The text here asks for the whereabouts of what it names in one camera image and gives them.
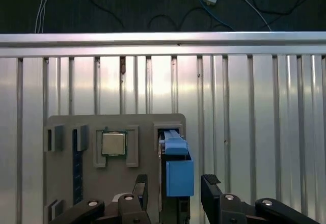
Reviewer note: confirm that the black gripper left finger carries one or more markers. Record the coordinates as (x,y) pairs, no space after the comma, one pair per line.
(142,191)

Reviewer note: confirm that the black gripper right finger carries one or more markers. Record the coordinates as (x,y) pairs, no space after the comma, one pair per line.
(210,196)

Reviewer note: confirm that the grey-brown parts rack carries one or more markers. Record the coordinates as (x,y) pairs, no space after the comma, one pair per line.
(147,163)

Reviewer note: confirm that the hard disk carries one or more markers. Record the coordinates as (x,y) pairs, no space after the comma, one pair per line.
(179,175)

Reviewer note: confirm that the silver CPU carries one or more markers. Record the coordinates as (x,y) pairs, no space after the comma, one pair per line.
(114,143)

